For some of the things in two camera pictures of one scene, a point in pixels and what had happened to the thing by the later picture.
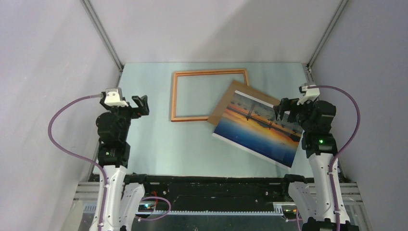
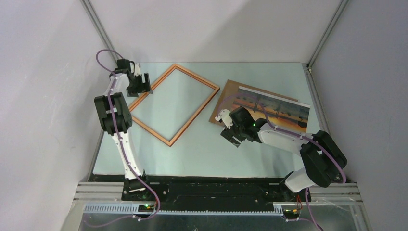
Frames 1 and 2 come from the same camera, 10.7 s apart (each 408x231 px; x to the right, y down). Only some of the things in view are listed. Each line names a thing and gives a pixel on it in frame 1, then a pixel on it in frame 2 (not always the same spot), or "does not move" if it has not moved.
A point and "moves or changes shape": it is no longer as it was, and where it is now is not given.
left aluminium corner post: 104,37 does not move
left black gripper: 137,112 → 144,87
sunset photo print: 253,125 moves or changes shape
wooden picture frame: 174,87 → 215,89
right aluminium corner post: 321,44 does not move
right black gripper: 286,104 → 228,134
